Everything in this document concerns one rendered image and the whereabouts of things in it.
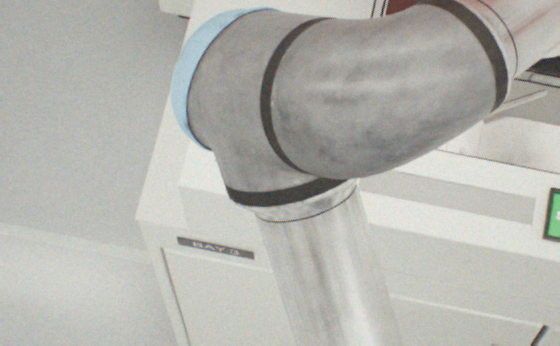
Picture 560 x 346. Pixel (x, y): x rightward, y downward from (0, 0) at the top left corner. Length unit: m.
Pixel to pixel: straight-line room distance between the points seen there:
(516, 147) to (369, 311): 0.46
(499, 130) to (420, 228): 0.19
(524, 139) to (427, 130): 0.58
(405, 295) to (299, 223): 0.55
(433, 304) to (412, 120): 0.69
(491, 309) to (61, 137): 1.12
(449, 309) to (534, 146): 0.23
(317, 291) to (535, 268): 0.39
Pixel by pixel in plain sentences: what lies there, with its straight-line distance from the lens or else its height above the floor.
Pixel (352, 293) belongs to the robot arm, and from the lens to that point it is 1.07.
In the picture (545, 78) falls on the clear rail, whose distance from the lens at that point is 1.51.
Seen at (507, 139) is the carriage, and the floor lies 0.88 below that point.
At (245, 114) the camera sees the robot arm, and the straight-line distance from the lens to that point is 0.97.
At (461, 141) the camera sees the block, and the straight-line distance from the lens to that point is 1.46.
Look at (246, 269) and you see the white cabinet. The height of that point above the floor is 0.72.
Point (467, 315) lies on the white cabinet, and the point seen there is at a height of 0.71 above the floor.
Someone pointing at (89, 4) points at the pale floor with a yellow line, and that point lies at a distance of 2.58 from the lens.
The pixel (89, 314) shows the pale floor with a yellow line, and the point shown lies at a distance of 2.36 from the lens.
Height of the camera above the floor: 2.25
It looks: 68 degrees down
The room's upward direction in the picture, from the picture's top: 5 degrees clockwise
